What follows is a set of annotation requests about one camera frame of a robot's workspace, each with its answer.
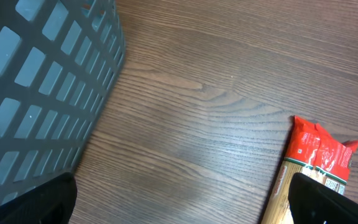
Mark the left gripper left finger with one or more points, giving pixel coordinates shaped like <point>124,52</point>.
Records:
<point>50,203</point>

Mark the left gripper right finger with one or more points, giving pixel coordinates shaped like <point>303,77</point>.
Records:
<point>313,203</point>

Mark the orange pasta packet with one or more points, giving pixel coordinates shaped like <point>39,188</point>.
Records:
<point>312,151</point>

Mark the grey plastic shopping basket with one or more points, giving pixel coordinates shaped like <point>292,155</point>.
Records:
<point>59,61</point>

